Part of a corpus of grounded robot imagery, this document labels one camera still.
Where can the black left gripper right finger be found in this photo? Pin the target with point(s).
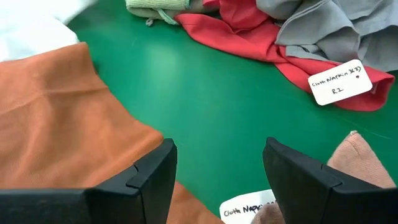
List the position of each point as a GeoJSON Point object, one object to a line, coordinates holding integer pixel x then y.
{"type": "Point", "coordinates": [326, 202]}

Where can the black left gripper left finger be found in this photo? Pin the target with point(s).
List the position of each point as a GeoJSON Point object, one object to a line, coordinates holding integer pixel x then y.
{"type": "Point", "coordinates": [93, 205]}

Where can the pinkish brown towel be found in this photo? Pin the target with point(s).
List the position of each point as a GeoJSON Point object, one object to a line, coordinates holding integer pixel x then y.
{"type": "Point", "coordinates": [357, 161]}

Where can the white paper tag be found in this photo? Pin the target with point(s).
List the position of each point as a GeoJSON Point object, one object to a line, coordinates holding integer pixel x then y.
{"type": "Point", "coordinates": [242, 208]}

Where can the orange cloth towel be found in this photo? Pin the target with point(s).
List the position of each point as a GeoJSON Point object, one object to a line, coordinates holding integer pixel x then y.
{"type": "Point", "coordinates": [62, 124]}

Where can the white paper tag marked R1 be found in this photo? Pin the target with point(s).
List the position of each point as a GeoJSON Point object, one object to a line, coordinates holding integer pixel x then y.
{"type": "Point", "coordinates": [339, 82]}

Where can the grey cloth towel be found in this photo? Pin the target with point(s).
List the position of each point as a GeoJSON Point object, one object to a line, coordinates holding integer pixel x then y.
{"type": "Point", "coordinates": [342, 28]}

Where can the plain white towel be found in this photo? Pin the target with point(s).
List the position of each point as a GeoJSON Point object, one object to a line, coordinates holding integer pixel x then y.
{"type": "Point", "coordinates": [31, 31]}

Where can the red cloth towel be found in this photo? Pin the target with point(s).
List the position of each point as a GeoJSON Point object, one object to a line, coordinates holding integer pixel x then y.
{"type": "Point", "coordinates": [242, 34]}

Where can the light green towel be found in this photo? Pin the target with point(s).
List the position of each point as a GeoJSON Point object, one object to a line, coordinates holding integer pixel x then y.
{"type": "Point", "coordinates": [155, 4]}

